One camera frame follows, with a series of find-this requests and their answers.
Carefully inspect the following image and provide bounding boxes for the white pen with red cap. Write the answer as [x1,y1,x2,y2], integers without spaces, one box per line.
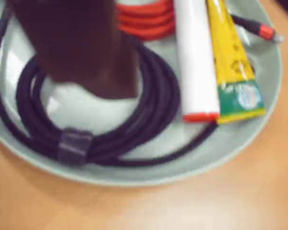
[173,0,221,124]

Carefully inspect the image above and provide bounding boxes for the pale green bowl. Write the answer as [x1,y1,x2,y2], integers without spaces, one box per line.
[0,0,283,188]

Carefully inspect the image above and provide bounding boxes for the yellow sachet stick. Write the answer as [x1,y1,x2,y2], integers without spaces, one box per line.
[205,0,267,126]

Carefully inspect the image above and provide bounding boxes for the coiled red cable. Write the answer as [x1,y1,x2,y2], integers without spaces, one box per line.
[114,0,285,46]

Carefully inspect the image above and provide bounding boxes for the coiled black cable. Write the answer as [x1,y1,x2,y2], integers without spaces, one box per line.
[0,4,219,169]

